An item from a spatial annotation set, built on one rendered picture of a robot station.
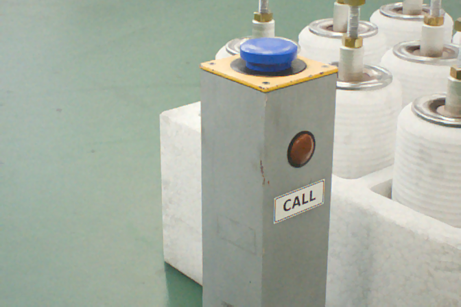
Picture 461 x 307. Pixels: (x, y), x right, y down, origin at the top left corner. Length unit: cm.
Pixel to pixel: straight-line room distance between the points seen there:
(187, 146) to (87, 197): 29
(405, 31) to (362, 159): 26
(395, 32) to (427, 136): 33
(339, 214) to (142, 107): 76
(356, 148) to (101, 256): 36
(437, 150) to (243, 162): 17
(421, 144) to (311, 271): 13
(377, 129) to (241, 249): 20
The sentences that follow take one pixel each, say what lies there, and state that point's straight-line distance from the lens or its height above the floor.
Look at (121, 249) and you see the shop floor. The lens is 101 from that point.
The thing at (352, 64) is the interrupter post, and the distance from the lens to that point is 78.
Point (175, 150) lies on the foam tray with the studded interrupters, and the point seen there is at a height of 15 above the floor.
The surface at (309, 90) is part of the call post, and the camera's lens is 59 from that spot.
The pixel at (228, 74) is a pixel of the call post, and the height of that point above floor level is 31.
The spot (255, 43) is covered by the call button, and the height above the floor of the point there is 33.
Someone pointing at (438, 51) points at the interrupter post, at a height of 26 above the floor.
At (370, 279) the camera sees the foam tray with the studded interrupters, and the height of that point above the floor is 12.
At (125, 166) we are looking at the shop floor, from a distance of 122.
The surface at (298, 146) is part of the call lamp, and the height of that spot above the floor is 27.
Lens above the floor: 49
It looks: 22 degrees down
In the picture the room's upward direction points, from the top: straight up
